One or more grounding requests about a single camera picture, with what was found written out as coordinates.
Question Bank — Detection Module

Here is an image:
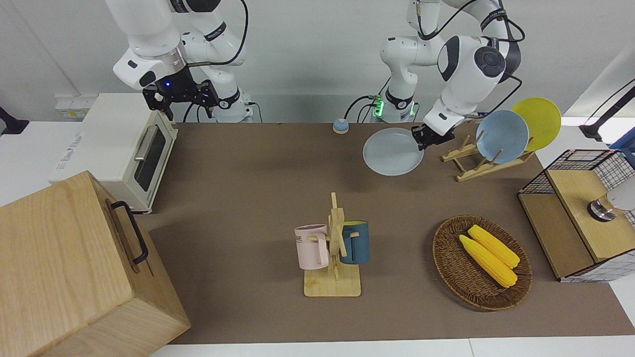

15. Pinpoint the white wall power socket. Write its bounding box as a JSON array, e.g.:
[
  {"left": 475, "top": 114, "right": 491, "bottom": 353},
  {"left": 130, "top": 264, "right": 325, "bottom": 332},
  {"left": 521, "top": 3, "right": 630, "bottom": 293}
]
[{"left": 55, "top": 97, "right": 97, "bottom": 119}]

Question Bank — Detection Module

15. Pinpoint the white silver cylindrical device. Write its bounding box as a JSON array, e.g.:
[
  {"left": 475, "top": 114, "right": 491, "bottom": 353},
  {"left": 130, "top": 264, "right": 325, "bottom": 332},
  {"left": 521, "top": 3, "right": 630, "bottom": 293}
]
[{"left": 588, "top": 186, "right": 635, "bottom": 222}]

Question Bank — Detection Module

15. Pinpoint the yellow corn cob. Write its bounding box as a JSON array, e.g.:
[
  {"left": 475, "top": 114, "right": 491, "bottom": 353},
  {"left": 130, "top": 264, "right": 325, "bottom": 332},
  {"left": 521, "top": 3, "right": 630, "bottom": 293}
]
[
  {"left": 468, "top": 225, "right": 521, "bottom": 269},
  {"left": 459, "top": 235, "right": 518, "bottom": 288}
]

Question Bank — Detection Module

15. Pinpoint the wire grid wooden shelf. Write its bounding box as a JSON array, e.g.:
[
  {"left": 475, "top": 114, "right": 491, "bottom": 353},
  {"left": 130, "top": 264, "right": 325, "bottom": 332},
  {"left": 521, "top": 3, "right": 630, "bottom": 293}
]
[{"left": 517, "top": 149, "right": 635, "bottom": 283}]

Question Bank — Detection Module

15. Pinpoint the light blue plate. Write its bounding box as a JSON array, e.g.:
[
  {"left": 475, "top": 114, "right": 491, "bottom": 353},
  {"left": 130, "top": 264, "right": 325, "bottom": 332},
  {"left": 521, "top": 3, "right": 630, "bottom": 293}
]
[{"left": 476, "top": 110, "right": 530, "bottom": 165}]

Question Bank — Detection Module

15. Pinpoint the blue object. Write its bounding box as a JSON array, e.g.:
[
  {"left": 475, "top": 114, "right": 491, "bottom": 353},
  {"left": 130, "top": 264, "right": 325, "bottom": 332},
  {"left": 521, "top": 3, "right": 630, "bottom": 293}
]
[{"left": 609, "top": 134, "right": 635, "bottom": 167}]

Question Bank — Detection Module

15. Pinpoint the black base cable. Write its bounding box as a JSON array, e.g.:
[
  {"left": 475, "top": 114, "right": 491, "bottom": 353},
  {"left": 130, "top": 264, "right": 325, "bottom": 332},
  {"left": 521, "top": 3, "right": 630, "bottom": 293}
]
[{"left": 345, "top": 95, "right": 385, "bottom": 123}]

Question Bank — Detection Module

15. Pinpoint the wooden mug rack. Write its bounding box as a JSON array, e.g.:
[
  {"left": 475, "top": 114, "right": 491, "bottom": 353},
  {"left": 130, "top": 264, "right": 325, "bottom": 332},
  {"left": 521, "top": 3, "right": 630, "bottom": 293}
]
[{"left": 304, "top": 192, "right": 362, "bottom": 298}]

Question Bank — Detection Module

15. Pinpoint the black camera stand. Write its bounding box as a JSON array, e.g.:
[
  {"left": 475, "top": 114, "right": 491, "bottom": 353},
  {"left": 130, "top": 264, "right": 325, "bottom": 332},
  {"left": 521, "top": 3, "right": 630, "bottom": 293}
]
[
  {"left": 0, "top": 107, "right": 29, "bottom": 137},
  {"left": 579, "top": 79, "right": 635, "bottom": 142}
]

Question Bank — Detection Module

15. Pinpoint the yellow plate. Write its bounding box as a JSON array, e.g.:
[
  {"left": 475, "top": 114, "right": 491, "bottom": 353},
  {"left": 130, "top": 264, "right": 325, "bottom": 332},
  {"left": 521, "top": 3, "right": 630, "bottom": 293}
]
[{"left": 511, "top": 97, "right": 562, "bottom": 152}]

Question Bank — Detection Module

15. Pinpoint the black cabinet handle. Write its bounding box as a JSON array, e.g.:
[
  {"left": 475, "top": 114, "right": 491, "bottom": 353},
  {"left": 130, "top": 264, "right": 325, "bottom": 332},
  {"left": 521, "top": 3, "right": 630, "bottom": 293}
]
[{"left": 110, "top": 200, "right": 149, "bottom": 265}]

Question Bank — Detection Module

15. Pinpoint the brown table mat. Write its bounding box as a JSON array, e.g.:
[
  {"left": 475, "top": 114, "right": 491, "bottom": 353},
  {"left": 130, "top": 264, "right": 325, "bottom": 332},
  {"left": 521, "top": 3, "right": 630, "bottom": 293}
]
[{"left": 134, "top": 121, "right": 635, "bottom": 345}]

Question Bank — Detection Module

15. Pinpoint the wooden drawer cabinet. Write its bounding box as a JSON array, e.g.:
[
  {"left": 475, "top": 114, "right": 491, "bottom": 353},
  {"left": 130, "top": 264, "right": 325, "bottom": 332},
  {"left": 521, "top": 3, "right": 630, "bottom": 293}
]
[{"left": 0, "top": 170, "right": 191, "bottom": 357}]

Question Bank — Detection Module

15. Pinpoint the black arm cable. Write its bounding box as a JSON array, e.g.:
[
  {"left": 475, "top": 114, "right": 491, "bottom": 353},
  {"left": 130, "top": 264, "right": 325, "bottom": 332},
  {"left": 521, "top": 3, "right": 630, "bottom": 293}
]
[
  {"left": 185, "top": 0, "right": 249, "bottom": 67},
  {"left": 416, "top": 0, "right": 525, "bottom": 119}
]

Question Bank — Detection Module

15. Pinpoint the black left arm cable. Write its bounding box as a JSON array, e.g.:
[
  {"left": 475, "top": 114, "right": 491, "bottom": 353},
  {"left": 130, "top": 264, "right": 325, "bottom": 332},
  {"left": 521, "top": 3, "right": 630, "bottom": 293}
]
[{"left": 416, "top": 0, "right": 525, "bottom": 119}]

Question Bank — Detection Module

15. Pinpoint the white toaster oven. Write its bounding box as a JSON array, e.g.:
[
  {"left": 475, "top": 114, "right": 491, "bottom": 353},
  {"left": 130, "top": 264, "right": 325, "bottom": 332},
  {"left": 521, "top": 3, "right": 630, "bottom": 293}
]
[{"left": 48, "top": 93, "right": 178, "bottom": 214}]

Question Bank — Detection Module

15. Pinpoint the dark blue mug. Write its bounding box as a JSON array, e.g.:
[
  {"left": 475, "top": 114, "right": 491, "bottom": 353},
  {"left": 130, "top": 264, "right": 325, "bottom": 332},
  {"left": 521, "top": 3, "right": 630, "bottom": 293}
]
[{"left": 339, "top": 221, "right": 370, "bottom": 265}]

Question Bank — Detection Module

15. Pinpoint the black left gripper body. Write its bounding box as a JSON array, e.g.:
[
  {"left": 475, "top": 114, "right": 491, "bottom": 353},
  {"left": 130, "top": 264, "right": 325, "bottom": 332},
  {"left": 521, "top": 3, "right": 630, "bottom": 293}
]
[{"left": 422, "top": 123, "right": 455, "bottom": 148}]

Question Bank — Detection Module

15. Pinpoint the pink mug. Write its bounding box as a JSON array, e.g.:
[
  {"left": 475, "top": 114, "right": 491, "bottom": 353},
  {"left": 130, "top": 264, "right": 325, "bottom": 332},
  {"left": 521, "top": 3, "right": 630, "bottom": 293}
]
[{"left": 295, "top": 224, "right": 332, "bottom": 271}]

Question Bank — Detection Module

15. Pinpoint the wooden plate rack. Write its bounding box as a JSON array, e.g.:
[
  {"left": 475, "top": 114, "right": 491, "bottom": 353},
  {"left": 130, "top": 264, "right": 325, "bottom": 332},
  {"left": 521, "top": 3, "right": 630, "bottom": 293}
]
[{"left": 441, "top": 135, "right": 536, "bottom": 182}]

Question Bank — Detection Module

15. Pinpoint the brown wicker basket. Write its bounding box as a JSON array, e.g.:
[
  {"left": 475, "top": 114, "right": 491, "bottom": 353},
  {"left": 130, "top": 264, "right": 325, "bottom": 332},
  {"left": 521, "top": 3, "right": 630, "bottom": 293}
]
[{"left": 433, "top": 215, "right": 533, "bottom": 311}]

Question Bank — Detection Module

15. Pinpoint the white oven door handle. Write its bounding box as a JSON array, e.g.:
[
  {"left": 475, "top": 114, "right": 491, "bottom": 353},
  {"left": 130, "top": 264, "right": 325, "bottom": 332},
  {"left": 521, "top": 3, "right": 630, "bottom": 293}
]
[{"left": 134, "top": 125, "right": 158, "bottom": 162}]

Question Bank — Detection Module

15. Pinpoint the gray plate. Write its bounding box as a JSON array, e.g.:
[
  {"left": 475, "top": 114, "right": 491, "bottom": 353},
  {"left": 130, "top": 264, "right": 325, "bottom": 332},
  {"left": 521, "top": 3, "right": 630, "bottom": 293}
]
[{"left": 363, "top": 127, "right": 425, "bottom": 177}]

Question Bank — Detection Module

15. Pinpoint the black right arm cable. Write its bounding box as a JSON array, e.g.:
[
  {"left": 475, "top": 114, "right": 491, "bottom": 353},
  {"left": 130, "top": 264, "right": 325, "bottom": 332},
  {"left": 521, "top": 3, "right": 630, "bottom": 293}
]
[{"left": 185, "top": 0, "right": 249, "bottom": 67}]

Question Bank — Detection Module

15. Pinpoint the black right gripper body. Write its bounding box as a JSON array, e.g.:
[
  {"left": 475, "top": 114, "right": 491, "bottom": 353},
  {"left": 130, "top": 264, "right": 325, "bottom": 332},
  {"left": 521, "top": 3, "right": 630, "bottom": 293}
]
[{"left": 143, "top": 67, "right": 202, "bottom": 111}]

